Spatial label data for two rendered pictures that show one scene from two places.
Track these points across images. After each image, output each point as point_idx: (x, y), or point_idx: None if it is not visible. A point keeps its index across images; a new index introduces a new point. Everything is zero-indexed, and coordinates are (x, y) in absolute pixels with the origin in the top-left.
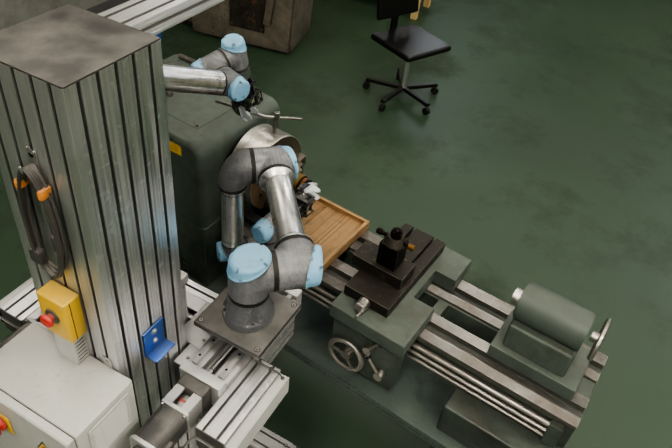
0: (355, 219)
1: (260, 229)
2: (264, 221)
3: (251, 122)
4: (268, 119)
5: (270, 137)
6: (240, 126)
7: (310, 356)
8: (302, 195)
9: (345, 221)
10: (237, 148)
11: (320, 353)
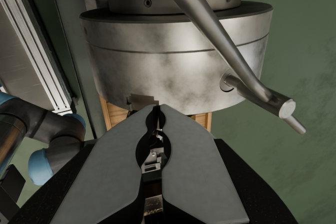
0: (205, 121)
1: (32, 182)
2: (48, 177)
3: None
4: None
5: (203, 94)
6: None
7: (94, 118)
8: (149, 156)
9: (197, 116)
10: (117, 32)
11: (103, 121)
